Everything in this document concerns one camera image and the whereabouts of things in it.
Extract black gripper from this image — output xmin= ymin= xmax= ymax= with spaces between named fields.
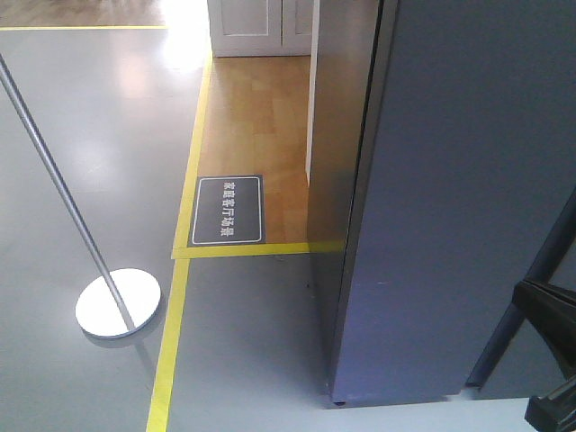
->
xmin=512 ymin=279 xmax=575 ymax=431

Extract dark grey fridge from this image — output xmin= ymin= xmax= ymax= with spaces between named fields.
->
xmin=308 ymin=1 xmax=575 ymax=407

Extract dark floor sign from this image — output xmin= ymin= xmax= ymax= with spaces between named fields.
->
xmin=188 ymin=175 xmax=266 ymax=248

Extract white cabinet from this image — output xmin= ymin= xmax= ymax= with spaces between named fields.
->
xmin=207 ymin=0 xmax=319 ymax=58

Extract silver pole stand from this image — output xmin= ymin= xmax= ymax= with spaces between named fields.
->
xmin=1 ymin=60 xmax=161 ymax=339

